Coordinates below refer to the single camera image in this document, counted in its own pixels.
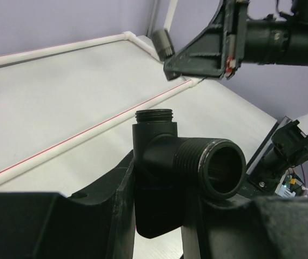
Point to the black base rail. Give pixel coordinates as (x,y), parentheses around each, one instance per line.
(286,147)

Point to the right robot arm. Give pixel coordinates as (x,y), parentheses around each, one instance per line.
(283,42)

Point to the grey faucet knob part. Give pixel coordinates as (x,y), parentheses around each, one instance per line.
(163,44)

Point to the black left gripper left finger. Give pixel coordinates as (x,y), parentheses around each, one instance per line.
(97,221)

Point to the white PVC pipe frame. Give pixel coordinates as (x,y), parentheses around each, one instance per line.
(70,70)

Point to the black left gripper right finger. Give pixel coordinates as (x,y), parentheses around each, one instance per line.
(265,227)

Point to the small black water faucet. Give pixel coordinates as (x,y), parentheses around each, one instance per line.
(167,165)

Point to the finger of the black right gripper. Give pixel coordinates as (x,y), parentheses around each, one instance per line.
(205,55)

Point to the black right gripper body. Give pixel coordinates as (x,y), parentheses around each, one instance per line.
(234,21)

